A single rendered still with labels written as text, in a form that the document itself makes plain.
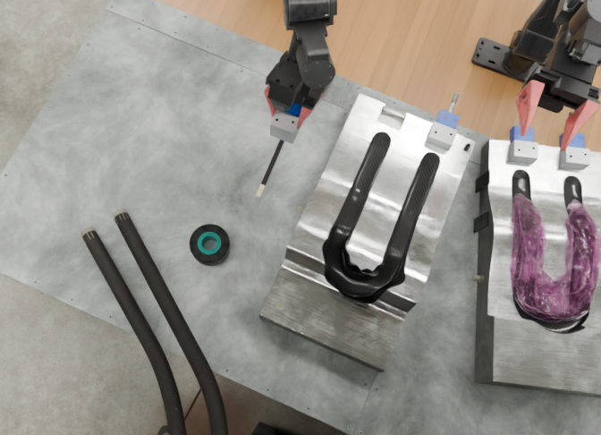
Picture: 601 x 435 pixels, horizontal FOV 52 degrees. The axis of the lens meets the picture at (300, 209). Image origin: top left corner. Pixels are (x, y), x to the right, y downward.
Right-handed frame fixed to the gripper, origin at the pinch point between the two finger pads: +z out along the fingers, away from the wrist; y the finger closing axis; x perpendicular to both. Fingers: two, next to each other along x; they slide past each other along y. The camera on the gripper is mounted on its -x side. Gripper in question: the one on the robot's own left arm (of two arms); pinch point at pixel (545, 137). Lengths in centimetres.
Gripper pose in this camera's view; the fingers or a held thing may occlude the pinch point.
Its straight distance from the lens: 100.7
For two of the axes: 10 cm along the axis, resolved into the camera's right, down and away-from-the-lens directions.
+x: -0.4, 2.6, 9.6
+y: 9.3, 3.7, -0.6
